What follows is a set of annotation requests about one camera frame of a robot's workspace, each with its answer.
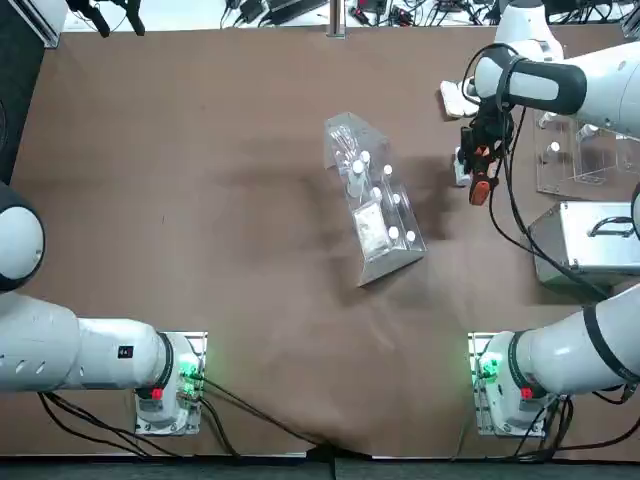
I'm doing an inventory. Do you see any white flat packet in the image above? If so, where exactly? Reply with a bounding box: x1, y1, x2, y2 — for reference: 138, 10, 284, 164
351, 202, 391, 261

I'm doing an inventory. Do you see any aluminium frame profile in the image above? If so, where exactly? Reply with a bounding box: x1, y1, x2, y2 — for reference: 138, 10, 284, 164
17, 0, 67, 50

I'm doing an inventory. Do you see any clear acrylic compartment tray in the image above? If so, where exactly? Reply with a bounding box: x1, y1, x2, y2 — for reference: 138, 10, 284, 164
535, 107, 640, 196

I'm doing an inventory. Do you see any aluminium post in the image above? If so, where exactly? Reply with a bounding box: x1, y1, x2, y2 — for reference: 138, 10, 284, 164
325, 0, 348, 39

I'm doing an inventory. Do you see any large dark power adapter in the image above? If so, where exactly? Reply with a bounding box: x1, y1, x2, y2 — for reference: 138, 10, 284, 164
267, 0, 327, 14

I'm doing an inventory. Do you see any large clear bottle white cap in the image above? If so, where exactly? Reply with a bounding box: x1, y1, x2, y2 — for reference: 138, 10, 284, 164
346, 159, 368, 200

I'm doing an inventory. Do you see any black base cable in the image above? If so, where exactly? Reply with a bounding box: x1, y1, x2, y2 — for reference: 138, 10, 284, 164
509, 389, 640, 459
37, 392, 241, 457
197, 374, 374, 459

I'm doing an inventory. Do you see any bag of cotton swabs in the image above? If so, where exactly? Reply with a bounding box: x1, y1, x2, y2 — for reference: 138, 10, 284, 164
327, 124, 359, 169

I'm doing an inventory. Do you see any white plastic pill case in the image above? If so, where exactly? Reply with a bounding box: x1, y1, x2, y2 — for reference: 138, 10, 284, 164
439, 79, 481, 120

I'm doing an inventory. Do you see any clear acrylic display shelf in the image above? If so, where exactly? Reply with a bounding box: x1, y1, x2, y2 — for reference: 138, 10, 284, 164
323, 111, 428, 289

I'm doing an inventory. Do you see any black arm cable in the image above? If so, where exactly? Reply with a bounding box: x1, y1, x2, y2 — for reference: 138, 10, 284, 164
505, 102, 609, 301

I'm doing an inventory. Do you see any orange black barcode scanner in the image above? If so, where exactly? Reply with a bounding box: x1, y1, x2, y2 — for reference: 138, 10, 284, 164
459, 127, 501, 206

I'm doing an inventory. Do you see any small dark power adapter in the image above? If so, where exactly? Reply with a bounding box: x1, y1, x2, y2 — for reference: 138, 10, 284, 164
235, 0, 265, 24

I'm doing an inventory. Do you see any black cable with silver connector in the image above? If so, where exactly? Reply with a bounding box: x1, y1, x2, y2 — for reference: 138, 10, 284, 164
487, 144, 604, 301

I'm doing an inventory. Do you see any silver metal case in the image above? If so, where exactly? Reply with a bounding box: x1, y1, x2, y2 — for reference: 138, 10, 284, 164
528, 200, 640, 290

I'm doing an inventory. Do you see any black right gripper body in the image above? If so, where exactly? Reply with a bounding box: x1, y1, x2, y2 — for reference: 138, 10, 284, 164
469, 102, 516, 151

